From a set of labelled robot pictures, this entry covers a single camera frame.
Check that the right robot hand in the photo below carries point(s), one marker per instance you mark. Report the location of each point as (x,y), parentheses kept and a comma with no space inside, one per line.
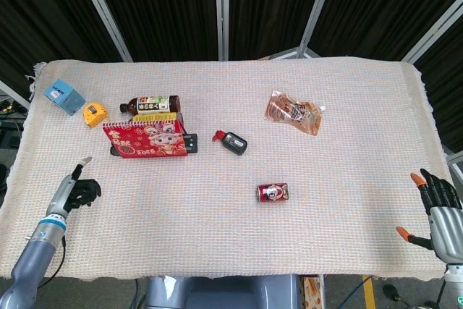
(442,211)

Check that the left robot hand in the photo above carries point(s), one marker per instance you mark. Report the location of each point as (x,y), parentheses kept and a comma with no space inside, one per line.
(68,187)

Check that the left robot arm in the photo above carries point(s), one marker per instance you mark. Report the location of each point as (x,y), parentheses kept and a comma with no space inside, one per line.
(30,254)

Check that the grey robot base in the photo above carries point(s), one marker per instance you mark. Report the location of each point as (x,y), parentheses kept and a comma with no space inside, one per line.
(224,292)

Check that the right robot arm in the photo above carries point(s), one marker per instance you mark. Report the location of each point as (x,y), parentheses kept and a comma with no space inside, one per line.
(454,280)

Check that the red desk calendar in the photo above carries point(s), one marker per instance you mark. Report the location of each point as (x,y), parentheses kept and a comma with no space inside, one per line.
(144,139)

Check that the yellow tape measure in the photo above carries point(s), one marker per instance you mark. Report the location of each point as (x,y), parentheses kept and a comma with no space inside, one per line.
(94,113)

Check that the blue cardboard box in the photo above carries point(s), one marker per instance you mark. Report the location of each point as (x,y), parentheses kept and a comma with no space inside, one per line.
(65,96)

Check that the dark tea bottle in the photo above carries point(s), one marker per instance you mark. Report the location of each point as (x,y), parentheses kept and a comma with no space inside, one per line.
(151,104)

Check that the black remote control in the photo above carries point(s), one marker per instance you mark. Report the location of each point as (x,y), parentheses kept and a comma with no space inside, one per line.
(190,143)

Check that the beige woven tablecloth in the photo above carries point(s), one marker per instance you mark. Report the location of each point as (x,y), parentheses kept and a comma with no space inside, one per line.
(231,178)

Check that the red drink can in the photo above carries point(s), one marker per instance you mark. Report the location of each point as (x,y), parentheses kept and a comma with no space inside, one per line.
(273,192)

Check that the black bottle with red cap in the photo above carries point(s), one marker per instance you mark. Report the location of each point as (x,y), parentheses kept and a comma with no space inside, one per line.
(231,140)

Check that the orange spout pouch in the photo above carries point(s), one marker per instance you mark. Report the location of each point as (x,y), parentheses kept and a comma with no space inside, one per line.
(294,111)

